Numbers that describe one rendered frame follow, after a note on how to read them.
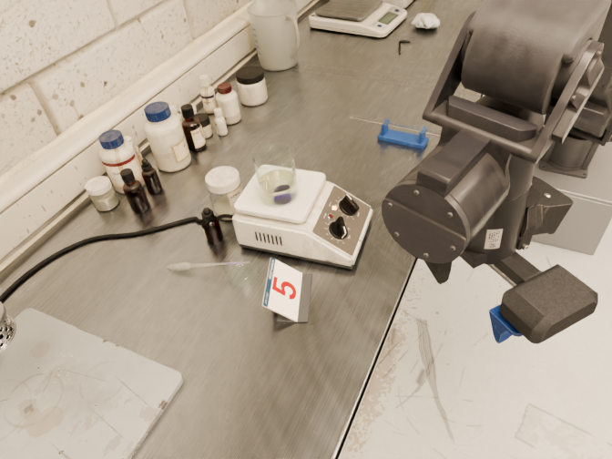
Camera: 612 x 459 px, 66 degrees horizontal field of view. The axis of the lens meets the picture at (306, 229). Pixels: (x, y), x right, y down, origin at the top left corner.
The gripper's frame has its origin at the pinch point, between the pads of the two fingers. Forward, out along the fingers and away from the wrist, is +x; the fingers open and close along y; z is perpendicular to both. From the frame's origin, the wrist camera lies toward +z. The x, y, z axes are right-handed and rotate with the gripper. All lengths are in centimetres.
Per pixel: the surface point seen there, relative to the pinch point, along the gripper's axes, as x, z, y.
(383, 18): 14, 56, 103
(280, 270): 16.3, -10.9, 27.5
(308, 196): 10.3, -2.1, 34.0
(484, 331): 21.1, 9.6, 6.2
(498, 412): 21.5, 3.5, -3.4
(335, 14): 12, 44, 110
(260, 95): 14, 7, 81
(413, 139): 18, 28, 48
